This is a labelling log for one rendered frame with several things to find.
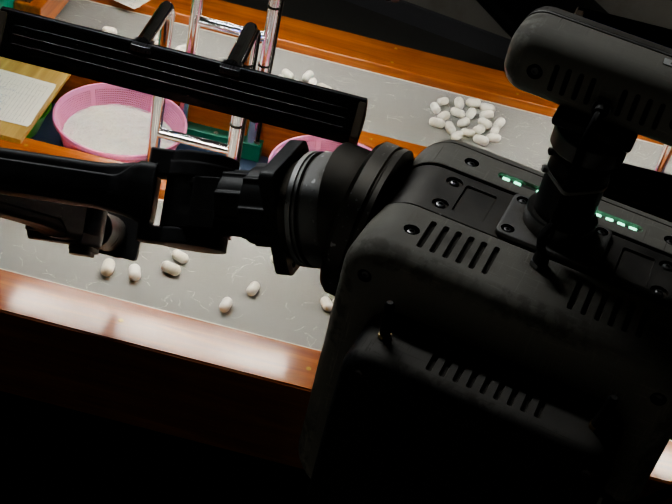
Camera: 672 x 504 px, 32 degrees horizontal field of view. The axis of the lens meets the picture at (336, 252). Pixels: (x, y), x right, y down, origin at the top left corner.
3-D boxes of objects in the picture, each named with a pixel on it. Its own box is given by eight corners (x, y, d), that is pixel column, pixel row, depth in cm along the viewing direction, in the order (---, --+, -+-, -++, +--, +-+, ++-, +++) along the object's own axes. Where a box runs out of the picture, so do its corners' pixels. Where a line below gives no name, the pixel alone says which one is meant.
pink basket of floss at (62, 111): (205, 181, 240) (210, 143, 234) (82, 207, 226) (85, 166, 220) (147, 112, 256) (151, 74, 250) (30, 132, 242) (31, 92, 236)
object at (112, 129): (154, 197, 231) (157, 174, 228) (44, 169, 231) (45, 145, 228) (185, 139, 249) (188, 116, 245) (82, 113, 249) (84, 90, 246)
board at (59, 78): (20, 144, 222) (20, 139, 222) (-56, 125, 223) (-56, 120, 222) (79, 64, 248) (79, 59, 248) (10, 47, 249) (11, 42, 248)
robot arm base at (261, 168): (289, 279, 121) (270, 175, 115) (221, 271, 124) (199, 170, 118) (322, 237, 127) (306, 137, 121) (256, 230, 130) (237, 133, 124)
